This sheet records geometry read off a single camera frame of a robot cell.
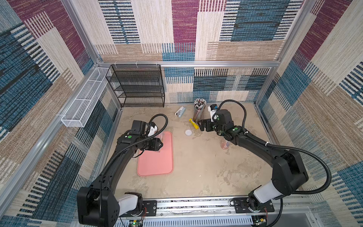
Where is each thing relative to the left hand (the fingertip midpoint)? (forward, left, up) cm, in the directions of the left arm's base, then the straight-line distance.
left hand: (158, 144), depth 82 cm
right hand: (+13, -29, +3) cm, 31 cm away
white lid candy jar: (+5, -41, -11) cm, 43 cm away
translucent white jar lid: (+17, -18, -13) cm, 28 cm away
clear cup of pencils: (+25, -25, +5) cm, 36 cm away
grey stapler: (+34, -12, -11) cm, 38 cm away
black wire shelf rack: (+48, +20, +4) cm, 52 cm away
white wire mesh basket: (+21, +54, +3) cm, 58 cm away
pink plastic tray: (-3, +4, -18) cm, 19 cm away
